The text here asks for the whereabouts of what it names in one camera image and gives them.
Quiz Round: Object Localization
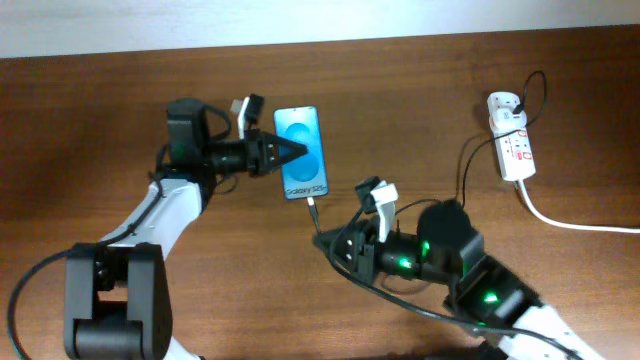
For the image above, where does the blue Galaxy smartphone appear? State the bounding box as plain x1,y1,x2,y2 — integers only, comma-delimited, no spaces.
272,105,330,201

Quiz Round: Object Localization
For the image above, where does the white charger plug adapter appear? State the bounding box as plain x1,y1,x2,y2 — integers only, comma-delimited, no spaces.
489,108,527,134

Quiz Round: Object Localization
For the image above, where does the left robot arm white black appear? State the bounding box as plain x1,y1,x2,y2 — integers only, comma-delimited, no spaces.
63,95,308,359

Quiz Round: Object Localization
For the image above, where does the white power strip cord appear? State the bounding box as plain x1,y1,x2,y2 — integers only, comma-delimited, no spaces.
514,178,640,235

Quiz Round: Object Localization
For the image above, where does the white power strip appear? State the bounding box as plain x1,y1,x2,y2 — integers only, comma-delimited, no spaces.
487,92,536,182

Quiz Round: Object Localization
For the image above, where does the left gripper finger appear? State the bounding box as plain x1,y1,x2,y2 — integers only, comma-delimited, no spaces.
266,150,308,173
260,131,308,153

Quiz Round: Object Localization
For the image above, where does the black charger cable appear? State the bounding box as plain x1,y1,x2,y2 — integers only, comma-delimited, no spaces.
305,69,548,236

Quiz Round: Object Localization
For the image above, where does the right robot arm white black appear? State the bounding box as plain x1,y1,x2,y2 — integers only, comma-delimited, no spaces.
312,199,600,359

